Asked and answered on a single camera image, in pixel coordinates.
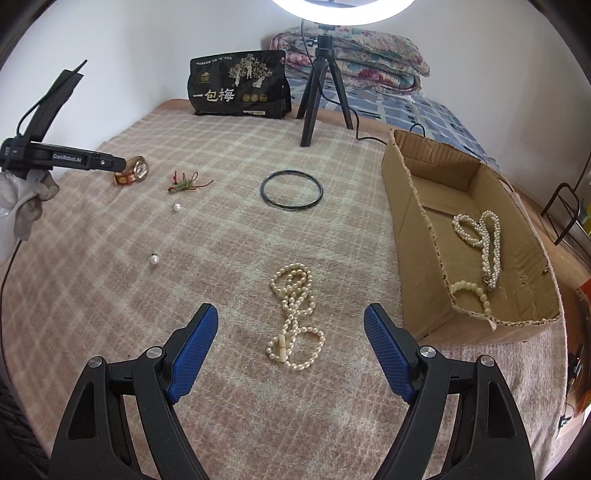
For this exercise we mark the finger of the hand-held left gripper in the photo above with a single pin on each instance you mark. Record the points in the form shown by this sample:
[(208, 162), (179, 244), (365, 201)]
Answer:
[(108, 161)]

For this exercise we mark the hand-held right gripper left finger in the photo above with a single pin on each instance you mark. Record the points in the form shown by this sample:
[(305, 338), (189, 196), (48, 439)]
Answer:
[(194, 355)]

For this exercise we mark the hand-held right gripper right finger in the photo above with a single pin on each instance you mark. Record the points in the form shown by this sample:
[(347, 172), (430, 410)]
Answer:
[(388, 350)]

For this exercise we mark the red green knot charm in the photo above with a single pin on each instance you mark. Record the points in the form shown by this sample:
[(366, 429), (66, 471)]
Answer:
[(184, 185)]

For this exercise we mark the cardboard box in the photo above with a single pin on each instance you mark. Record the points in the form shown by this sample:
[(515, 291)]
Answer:
[(415, 240)]

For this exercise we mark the dark bangle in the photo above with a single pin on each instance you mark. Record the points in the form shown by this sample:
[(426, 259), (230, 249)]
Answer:
[(262, 191)]

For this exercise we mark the person's left hand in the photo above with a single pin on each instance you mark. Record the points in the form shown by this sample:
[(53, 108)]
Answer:
[(27, 203)]

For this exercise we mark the pink plaid blanket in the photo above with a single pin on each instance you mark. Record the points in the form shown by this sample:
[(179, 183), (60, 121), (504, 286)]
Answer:
[(207, 258)]

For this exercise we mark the black snack bag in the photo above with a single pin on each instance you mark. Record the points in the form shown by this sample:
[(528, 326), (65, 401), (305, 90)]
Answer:
[(221, 97)]

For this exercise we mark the black tripod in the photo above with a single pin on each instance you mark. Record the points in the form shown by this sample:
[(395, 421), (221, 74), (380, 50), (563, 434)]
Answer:
[(311, 115)]

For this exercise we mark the blue patterned bed sheet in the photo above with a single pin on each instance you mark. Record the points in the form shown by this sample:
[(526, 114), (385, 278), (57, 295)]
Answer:
[(383, 110)]

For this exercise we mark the black metal rack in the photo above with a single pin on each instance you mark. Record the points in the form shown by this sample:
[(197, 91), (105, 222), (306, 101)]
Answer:
[(569, 185)]

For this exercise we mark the folded floral quilt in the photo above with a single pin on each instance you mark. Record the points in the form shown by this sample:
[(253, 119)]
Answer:
[(378, 55)]

